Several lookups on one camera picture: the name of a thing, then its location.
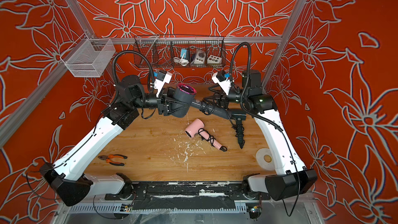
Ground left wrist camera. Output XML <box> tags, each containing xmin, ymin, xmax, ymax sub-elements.
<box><xmin>154</xmin><ymin>70</ymin><xmax>172</xmax><ymax>97</ymax></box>

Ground white mesh wall basket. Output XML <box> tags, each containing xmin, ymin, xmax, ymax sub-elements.
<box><xmin>61</xmin><ymin>39</ymin><xmax>116</xmax><ymax>78</ymax></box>

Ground blue white small box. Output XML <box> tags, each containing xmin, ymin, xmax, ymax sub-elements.
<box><xmin>180</xmin><ymin>49</ymin><xmax>189</xmax><ymax>60</ymax></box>

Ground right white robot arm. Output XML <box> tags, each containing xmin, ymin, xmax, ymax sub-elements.
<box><xmin>198</xmin><ymin>42</ymin><xmax>317</xmax><ymax>201</ymax></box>

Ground black magenta hair dryer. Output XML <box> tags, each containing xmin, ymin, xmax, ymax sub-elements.
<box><xmin>175</xmin><ymin>83</ymin><xmax>231</xmax><ymax>119</ymax></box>

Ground dark green hair dryer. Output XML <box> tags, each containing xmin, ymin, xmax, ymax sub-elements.
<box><xmin>231</xmin><ymin>109</ymin><xmax>246</xmax><ymax>149</ymax></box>

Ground pink hair dryer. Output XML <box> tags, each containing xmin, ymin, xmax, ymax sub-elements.
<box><xmin>185</xmin><ymin>119</ymin><xmax>228</xmax><ymax>152</ymax></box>

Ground aluminium frame rail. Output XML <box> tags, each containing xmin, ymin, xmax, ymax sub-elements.
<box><xmin>91</xmin><ymin>36</ymin><xmax>282</xmax><ymax>45</ymax></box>

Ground pink dryer black cord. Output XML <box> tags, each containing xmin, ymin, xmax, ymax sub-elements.
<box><xmin>198</xmin><ymin>128</ymin><xmax>228</xmax><ymax>153</ymax></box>

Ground white round socket adapter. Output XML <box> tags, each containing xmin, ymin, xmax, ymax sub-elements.
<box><xmin>191</xmin><ymin>50</ymin><xmax>206</xmax><ymax>65</ymax></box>

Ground black dryer power cord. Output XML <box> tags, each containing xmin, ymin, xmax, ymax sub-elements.
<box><xmin>198</xmin><ymin>94</ymin><xmax>237</xmax><ymax>128</ymax></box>

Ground white power strip cube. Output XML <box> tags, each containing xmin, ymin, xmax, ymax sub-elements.
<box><xmin>207</xmin><ymin>55</ymin><xmax>222</xmax><ymax>65</ymax></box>

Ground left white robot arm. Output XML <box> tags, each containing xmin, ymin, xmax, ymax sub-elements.
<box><xmin>39</xmin><ymin>50</ymin><xmax>197</xmax><ymax>206</ymax></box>

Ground black wire wall basket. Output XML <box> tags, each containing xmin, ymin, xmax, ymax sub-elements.
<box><xmin>134</xmin><ymin>34</ymin><xmax>226</xmax><ymax>68</ymax></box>

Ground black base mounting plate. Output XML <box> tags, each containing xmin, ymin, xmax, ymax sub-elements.
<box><xmin>104</xmin><ymin>181</ymin><xmax>271</xmax><ymax>212</ymax></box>

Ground orange handled pliers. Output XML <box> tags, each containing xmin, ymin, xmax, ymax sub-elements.
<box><xmin>97</xmin><ymin>154</ymin><xmax>128</xmax><ymax>167</ymax></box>

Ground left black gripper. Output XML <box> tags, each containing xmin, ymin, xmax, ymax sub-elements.
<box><xmin>133</xmin><ymin>86</ymin><xmax>188</xmax><ymax>117</ymax></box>

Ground white tape roll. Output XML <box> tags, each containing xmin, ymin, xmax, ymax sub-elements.
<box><xmin>256</xmin><ymin>148</ymin><xmax>275</xmax><ymax>171</ymax></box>

